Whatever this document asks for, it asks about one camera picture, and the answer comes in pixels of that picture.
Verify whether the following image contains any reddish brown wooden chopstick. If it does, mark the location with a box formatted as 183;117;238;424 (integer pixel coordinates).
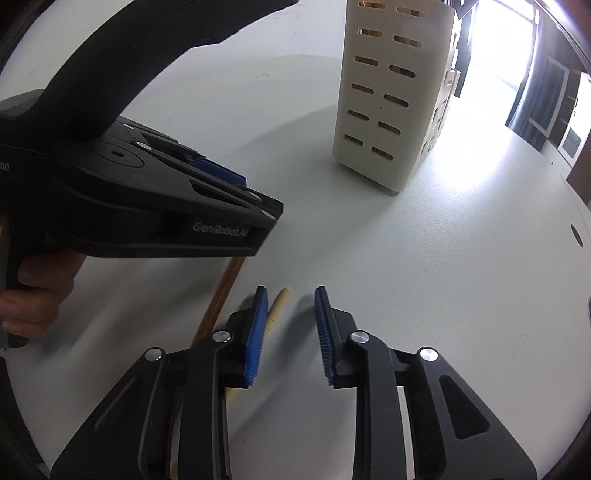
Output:
190;256;246;344

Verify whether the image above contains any dark curtain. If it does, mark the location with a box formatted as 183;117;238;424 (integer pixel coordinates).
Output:
505;9;555;139

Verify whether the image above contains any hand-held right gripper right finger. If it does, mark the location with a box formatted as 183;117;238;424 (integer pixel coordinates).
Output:
314;285;539;480

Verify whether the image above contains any person's left hand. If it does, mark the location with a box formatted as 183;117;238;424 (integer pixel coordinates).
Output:
0;253;88;341

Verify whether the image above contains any light bamboo chopstick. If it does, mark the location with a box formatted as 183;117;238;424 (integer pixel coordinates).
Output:
170;287;294;480

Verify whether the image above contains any brown wall cabinet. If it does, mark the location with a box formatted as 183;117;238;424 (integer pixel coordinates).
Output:
536;55;591;171

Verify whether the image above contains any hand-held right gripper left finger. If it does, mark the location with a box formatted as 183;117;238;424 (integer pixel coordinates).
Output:
50;285;269;480

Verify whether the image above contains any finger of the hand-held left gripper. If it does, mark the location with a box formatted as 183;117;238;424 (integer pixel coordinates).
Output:
137;137;249;190
185;178;284;228

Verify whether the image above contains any white slotted utensil holder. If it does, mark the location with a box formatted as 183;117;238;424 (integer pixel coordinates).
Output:
331;0;462;193

